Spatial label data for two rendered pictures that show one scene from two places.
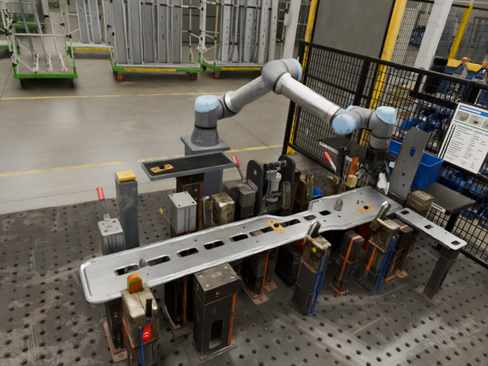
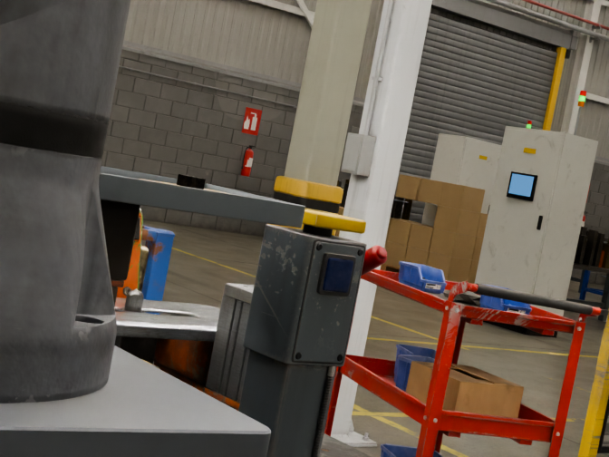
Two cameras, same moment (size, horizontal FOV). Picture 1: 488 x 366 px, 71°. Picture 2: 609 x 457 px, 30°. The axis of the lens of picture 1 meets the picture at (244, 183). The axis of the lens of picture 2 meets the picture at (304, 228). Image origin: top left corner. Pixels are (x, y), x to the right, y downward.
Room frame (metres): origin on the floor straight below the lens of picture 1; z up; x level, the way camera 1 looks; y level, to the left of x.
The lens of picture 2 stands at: (2.13, 0.32, 1.20)
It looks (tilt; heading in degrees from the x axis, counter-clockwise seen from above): 3 degrees down; 173
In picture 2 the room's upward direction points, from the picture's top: 11 degrees clockwise
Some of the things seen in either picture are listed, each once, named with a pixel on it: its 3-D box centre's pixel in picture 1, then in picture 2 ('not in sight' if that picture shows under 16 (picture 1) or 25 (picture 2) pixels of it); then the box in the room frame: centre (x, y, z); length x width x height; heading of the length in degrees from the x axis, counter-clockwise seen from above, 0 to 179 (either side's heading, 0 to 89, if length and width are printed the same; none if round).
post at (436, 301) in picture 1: (440, 271); not in sight; (1.15, -0.87, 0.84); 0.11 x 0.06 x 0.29; 34
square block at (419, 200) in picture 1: (409, 226); not in sight; (1.43, -0.83, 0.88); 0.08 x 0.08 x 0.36; 34
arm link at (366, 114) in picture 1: (357, 118); not in sight; (1.36, -0.43, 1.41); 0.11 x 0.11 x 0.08; 54
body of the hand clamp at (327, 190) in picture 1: (327, 208); not in sight; (1.52, -0.44, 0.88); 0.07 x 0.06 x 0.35; 34
